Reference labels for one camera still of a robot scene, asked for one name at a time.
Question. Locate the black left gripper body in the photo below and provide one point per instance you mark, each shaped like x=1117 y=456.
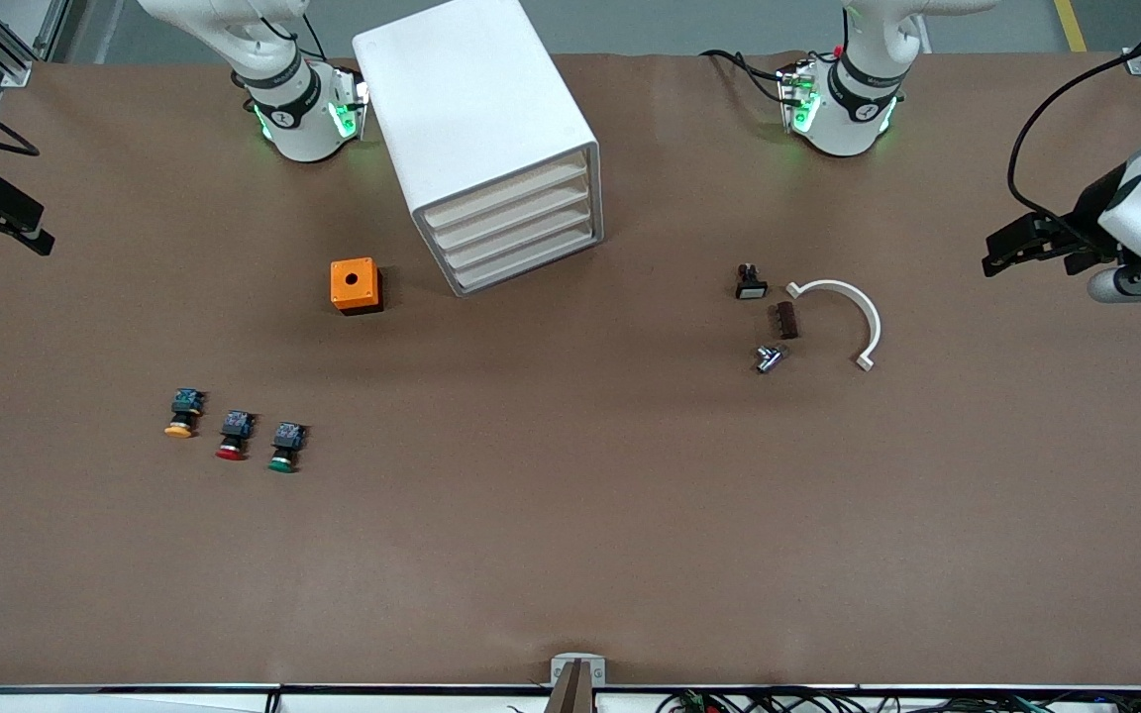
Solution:
x=1089 y=210

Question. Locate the green push button switch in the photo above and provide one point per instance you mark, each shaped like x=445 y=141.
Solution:
x=285 y=444

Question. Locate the white plastic drawer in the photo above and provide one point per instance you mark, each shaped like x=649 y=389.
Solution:
x=501 y=218
x=501 y=195
x=501 y=263
x=551 y=222

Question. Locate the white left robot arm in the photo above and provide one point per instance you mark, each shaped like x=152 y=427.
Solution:
x=853 y=119

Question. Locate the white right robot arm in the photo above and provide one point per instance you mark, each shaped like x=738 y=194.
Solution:
x=298 y=124

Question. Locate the white drawer cabinet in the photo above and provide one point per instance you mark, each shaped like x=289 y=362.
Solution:
x=471 y=99

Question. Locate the brown terminal block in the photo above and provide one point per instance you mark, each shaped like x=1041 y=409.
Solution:
x=784 y=320

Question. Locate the small silver purple connector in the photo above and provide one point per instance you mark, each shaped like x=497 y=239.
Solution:
x=769 y=358

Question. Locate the brown paper table cover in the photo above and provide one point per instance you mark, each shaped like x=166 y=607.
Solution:
x=570 y=545

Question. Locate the white curved plastic bracket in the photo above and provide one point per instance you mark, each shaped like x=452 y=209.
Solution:
x=863 y=307

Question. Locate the yellow push button switch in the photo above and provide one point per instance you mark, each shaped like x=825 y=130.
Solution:
x=184 y=408

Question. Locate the black rectangular white-faced switch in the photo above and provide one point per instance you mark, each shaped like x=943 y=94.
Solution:
x=751 y=285

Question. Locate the red push button switch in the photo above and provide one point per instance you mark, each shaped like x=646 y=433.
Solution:
x=236 y=432

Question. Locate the orange button enclosure box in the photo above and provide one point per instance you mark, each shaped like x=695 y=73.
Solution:
x=353 y=281

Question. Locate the white table edge rail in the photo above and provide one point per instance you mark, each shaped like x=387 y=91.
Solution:
x=135 y=701

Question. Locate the silver metal camera bracket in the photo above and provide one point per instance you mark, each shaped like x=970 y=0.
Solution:
x=561 y=665

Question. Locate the brown camera pole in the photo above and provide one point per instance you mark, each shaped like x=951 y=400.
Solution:
x=570 y=695

